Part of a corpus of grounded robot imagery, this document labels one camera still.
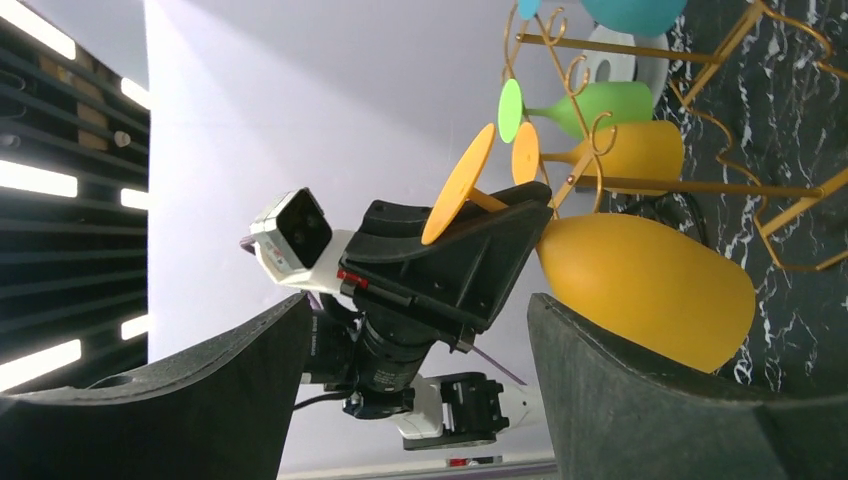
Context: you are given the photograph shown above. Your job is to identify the white filament spool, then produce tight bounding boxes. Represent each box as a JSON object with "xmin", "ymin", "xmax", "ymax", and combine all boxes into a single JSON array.
[{"xmin": 574, "ymin": 26, "xmax": 670, "ymax": 107}]

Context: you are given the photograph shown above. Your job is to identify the orange wine glass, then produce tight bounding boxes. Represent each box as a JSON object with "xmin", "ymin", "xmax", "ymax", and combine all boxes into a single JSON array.
[
  {"xmin": 420, "ymin": 122, "xmax": 757, "ymax": 374},
  {"xmin": 511, "ymin": 121, "xmax": 684, "ymax": 184}
]

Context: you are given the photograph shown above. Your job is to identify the gold wire wine glass rack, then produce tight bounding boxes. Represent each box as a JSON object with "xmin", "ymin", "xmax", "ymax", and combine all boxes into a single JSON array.
[{"xmin": 502, "ymin": 0, "xmax": 848, "ymax": 273}]

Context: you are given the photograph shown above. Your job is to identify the blue wine glass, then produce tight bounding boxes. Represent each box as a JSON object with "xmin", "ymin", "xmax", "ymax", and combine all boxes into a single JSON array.
[{"xmin": 516, "ymin": 0, "xmax": 690, "ymax": 39}]

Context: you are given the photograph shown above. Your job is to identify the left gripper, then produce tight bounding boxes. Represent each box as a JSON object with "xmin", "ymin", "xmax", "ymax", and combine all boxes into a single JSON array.
[{"xmin": 339, "ymin": 182, "xmax": 552, "ymax": 333}]

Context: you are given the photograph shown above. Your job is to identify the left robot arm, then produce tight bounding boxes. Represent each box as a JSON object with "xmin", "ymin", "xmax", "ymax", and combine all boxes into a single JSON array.
[{"xmin": 303, "ymin": 182, "xmax": 551, "ymax": 451}]

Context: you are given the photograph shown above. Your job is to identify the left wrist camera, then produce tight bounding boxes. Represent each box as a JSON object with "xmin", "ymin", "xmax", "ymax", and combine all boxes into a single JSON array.
[{"xmin": 240, "ymin": 188, "xmax": 353, "ymax": 295}]

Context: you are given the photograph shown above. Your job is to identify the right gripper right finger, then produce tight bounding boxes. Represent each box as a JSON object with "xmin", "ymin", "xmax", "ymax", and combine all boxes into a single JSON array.
[{"xmin": 527, "ymin": 293, "xmax": 847, "ymax": 479}]

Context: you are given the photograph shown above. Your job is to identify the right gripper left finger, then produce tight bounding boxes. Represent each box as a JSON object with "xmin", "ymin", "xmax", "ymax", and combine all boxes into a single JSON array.
[{"xmin": 1, "ymin": 294, "xmax": 312, "ymax": 479}]

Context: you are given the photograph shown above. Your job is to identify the green wine glass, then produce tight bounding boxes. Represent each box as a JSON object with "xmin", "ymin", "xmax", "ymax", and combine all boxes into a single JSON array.
[{"xmin": 497, "ymin": 78, "xmax": 654, "ymax": 143}]

